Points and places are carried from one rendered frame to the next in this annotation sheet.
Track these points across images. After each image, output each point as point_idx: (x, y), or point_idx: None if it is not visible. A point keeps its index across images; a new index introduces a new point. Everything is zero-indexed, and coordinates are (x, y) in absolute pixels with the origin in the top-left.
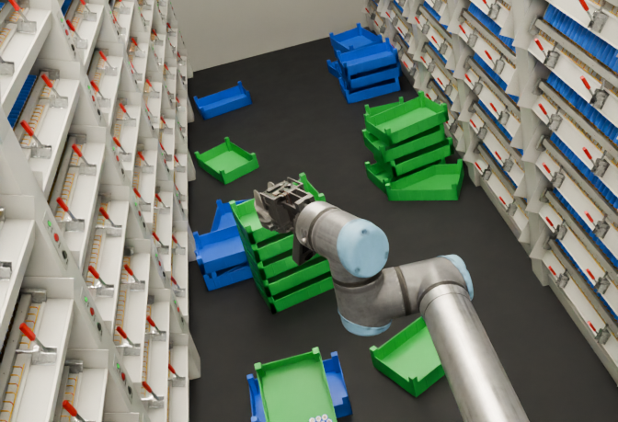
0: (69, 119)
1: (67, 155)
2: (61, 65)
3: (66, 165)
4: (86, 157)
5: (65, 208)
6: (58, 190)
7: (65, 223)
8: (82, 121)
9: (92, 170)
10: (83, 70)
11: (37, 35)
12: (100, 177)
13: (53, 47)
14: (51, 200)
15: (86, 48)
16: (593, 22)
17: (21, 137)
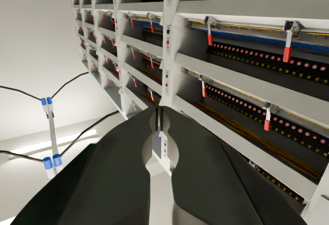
0: (208, 70)
1: (211, 30)
2: (179, 73)
3: (221, 31)
4: (198, 18)
5: (289, 51)
6: (254, 35)
7: (298, 34)
8: (182, 34)
9: (210, 20)
10: (164, 58)
11: (199, 122)
12: (201, 2)
13: (178, 83)
14: (271, 38)
15: (150, 53)
16: None
17: (263, 104)
